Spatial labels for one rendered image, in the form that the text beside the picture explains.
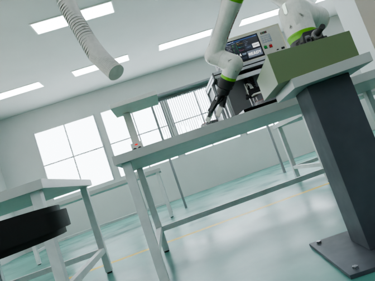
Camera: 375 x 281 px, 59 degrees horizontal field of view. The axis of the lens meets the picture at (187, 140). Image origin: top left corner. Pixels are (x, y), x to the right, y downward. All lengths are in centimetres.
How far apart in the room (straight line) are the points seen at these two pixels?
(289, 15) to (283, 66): 28
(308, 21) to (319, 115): 41
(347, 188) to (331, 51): 55
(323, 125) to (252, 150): 736
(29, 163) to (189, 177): 397
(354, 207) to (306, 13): 83
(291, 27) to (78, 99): 777
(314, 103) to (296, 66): 17
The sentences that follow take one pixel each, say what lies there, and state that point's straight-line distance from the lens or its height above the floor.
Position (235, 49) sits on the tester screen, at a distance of 241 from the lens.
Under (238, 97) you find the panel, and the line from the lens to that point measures 244.
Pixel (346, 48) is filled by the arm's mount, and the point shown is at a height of 79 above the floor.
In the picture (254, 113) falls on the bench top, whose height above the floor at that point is 72.
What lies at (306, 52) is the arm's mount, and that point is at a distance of 145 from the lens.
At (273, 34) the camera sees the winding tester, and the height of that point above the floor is 125.
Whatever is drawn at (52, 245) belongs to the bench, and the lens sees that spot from 186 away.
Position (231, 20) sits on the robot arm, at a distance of 190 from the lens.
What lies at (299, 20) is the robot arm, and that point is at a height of 99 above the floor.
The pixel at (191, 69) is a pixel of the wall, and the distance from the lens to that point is 896.
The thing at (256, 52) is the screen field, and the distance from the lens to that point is 244.
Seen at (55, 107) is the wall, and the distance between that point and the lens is 911.
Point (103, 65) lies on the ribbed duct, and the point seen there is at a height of 165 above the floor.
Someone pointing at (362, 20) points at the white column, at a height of 190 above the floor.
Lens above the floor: 53
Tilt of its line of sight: 5 degrees up
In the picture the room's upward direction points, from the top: 19 degrees counter-clockwise
